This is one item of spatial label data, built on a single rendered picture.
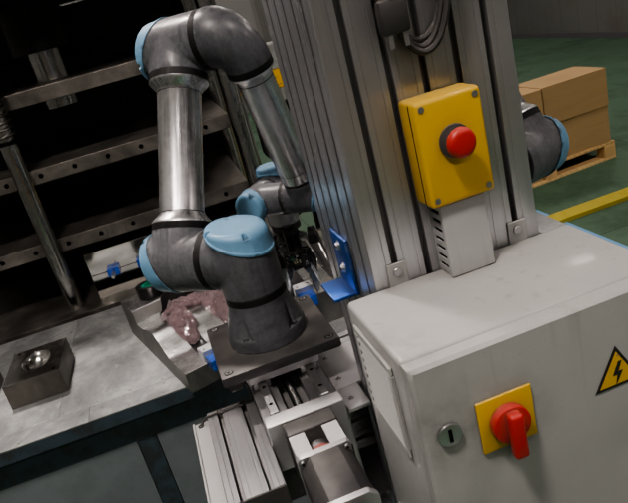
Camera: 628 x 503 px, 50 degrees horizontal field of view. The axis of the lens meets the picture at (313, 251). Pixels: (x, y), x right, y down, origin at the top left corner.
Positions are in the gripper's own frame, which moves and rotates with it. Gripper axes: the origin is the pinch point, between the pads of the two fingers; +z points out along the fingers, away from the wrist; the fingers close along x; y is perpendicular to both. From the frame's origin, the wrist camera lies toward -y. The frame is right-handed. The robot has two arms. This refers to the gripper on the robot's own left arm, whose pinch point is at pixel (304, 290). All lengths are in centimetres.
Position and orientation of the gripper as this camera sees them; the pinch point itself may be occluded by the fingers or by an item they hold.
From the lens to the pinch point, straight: 176.1
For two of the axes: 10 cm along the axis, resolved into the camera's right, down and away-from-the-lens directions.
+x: 9.4, -3.1, 1.5
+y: 2.5, 2.9, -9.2
